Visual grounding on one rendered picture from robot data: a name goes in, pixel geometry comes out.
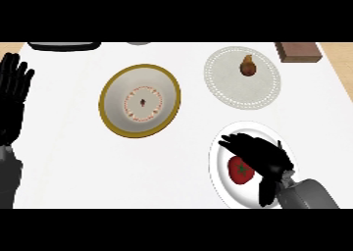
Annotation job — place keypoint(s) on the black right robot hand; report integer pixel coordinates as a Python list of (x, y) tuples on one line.
[(262, 157)]

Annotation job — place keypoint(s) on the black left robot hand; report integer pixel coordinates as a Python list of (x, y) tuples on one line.
[(6, 98)]

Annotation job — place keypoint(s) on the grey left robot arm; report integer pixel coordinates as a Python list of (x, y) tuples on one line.
[(2, 178)]

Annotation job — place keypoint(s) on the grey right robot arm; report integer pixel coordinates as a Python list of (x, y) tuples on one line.
[(308, 194)]

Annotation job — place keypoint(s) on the red tomato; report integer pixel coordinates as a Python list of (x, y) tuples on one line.
[(238, 172)]

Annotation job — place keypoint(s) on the plain white plate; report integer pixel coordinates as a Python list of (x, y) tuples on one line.
[(223, 176)]

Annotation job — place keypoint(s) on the white beaded-rim plate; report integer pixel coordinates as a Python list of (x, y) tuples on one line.
[(244, 88)]

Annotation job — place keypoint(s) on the gold-rimmed white bowl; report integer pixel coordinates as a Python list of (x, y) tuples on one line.
[(139, 100)]

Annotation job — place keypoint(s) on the brown pear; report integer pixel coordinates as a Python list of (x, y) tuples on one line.
[(248, 67)]

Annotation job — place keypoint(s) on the grey round object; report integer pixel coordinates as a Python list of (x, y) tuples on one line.
[(138, 43)]

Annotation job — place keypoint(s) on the brown wooden block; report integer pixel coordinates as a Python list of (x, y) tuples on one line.
[(297, 51)]

